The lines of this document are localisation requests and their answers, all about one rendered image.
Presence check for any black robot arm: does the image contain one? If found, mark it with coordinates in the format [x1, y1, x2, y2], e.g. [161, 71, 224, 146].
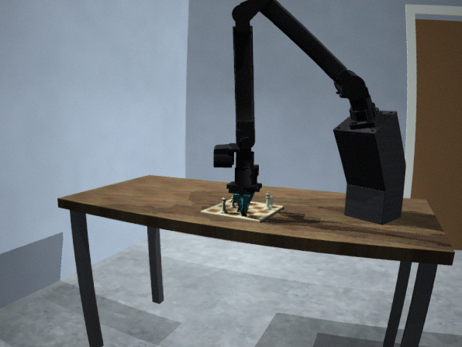
[213, 0, 379, 184]

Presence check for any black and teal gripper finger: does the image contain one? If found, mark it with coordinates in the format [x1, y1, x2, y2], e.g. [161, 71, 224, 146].
[243, 192, 255, 214]
[233, 194, 244, 215]

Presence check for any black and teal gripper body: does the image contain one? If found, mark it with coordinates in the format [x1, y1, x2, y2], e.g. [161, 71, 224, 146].
[226, 167, 262, 194]

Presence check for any brown and cream chessboard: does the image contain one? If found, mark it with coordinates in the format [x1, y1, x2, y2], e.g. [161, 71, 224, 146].
[200, 199, 284, 223]

